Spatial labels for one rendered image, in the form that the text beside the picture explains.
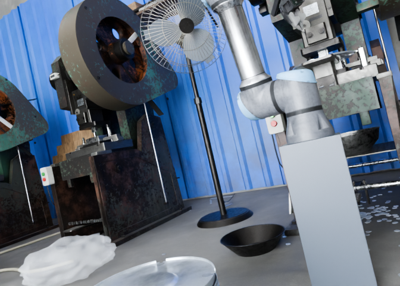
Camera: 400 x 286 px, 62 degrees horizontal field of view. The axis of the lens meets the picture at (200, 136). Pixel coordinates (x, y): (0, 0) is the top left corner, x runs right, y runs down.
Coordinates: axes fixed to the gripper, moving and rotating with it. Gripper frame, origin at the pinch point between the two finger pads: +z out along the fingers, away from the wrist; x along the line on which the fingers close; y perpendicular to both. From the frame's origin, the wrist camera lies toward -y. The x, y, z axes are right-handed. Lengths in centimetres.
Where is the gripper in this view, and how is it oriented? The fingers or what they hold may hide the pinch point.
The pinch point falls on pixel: (299, 28)
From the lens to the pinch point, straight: 165.9
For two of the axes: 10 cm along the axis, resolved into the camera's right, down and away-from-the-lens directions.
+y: 2.9, -1.1, -9.5
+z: 5.1, 8.6, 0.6
